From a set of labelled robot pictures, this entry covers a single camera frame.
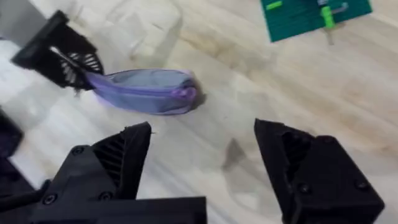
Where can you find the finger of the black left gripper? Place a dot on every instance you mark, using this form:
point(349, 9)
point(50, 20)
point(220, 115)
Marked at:
point(76, 79)
point(90, 63)

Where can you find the green board with toy blocks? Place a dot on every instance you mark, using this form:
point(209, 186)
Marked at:
point(298, 18)

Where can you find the black upright wrist plate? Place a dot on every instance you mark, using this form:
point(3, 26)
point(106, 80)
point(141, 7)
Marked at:
point(38, 40)

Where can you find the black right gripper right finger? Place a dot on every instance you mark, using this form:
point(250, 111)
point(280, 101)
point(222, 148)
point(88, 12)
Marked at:
point(323, 186)

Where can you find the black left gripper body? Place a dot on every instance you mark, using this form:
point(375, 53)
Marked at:
point(49, 62)

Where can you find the purple soft zip bag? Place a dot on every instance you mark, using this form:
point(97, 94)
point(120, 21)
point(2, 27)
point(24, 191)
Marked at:
point(146, 91)

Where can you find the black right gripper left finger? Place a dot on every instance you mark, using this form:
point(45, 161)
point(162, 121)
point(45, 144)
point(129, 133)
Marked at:
point(124, 161)

